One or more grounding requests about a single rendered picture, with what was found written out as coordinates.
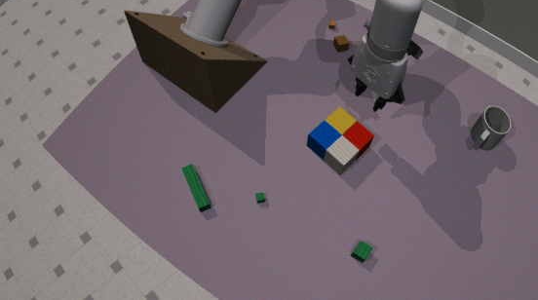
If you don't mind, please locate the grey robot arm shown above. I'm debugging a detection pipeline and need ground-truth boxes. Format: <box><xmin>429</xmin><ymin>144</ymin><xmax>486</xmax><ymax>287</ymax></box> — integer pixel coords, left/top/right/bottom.
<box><xmin>180</xmin><ymin>0</ymin><xmax>423</xmax><ymax>61</ymax></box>

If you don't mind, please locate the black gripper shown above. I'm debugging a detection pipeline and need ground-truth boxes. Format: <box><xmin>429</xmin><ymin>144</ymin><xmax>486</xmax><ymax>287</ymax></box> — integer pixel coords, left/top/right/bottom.
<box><xmin>348</xmin><ymin>35</ymin><xmax>408</xmax><ymax>112</ymax></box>

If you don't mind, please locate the green wooden bar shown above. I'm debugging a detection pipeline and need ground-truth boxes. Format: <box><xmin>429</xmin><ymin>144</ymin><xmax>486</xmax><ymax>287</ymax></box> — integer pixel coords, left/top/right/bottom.
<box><xmin>181</xmin><ymin>164</ymin><xmax>211</xmax><ymax>212</ymax></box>

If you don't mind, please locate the red cube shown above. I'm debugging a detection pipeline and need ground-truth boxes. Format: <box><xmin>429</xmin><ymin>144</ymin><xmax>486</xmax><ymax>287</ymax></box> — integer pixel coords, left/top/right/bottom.
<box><xmin>342</xmin><ymin>121</ymin><xmax>374</xmax><ymax>160</ymax></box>

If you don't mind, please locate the blue cube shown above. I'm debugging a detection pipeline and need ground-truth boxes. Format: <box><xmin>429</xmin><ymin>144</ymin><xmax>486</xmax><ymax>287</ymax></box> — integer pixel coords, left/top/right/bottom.
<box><xmin>307</xmin><ymin>121</ymin><xmax>342</xmax><ymax>160</ymax></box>

